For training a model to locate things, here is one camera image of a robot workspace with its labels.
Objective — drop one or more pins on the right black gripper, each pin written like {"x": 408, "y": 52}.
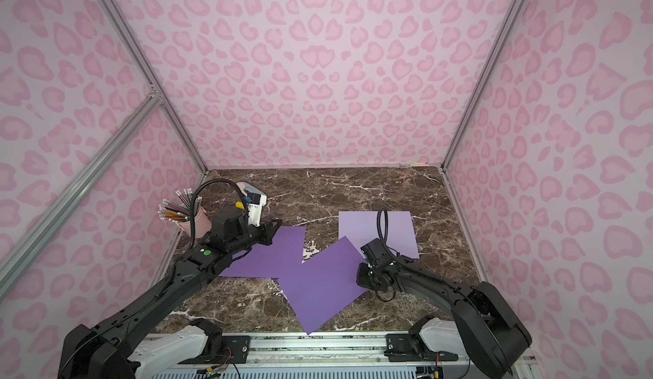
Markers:
{"x": 369, "y": 276}

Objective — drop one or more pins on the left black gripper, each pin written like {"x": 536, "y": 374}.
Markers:
{"x": 258, "y": 232}

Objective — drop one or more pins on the dark purple paper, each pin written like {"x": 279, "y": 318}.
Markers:
{"x": 320, "y": 288}
{"x": 282, "y": 257}

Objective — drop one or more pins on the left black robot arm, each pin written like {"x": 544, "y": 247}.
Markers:
{"x": 106, "y": 350}

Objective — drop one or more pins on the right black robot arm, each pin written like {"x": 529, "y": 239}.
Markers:
{"x": 492, "y": 334}

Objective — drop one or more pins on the light lilac paper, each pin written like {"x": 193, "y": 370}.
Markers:
{"x": 361, "y": 227}

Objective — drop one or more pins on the grey beige stapler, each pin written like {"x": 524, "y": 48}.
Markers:
{"x": 245, "y": 188}

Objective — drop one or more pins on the pink pencil cup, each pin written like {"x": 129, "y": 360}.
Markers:
{"x": 202, "y": 224}

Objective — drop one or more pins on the bundle of pencils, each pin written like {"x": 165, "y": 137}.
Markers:
{"x": 181, "y": 211}

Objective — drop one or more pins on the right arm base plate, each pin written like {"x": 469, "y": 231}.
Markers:
{"x": 404, "y": 347}

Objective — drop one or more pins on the aluminium front rail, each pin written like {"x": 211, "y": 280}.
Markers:
{"x": 340, "y": 354}

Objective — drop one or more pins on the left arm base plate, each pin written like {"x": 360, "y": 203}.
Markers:
{"x": 232, "y": 348}

